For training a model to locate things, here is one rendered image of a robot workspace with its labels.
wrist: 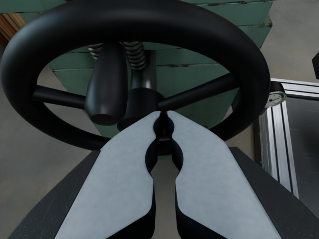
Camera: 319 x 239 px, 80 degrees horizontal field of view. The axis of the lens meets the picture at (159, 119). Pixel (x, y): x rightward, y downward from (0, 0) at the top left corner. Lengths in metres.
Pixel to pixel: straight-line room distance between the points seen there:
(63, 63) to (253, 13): 0.37
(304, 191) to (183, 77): 0.70
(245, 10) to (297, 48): 1.42
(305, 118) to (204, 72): 0.74
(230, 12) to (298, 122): 0.80
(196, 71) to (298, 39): 1.46
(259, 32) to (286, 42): 1.38
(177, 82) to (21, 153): 1.08
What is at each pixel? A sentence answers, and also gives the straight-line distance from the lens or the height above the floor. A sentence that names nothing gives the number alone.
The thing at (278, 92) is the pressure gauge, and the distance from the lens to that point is 0.47.
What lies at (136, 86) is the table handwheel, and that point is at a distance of 0.25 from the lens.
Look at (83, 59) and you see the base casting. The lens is 0.44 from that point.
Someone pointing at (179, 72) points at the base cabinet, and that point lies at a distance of 0.45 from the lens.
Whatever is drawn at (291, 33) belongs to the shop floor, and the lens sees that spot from 1.88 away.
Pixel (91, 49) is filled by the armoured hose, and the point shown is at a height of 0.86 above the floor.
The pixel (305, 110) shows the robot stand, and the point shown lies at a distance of 1.15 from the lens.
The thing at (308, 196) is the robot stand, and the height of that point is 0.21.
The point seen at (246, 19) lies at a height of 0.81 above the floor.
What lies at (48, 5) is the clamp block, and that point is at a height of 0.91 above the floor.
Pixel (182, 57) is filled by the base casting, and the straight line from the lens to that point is 0.41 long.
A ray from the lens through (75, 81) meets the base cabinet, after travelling 0.50.
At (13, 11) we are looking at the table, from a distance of 0.42.
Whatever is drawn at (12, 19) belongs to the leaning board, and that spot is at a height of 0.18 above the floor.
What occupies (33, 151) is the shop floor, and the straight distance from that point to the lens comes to 1.32.
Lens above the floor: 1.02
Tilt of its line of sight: 62 degrees down
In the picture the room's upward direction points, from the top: 5 degrees counter-clockwise
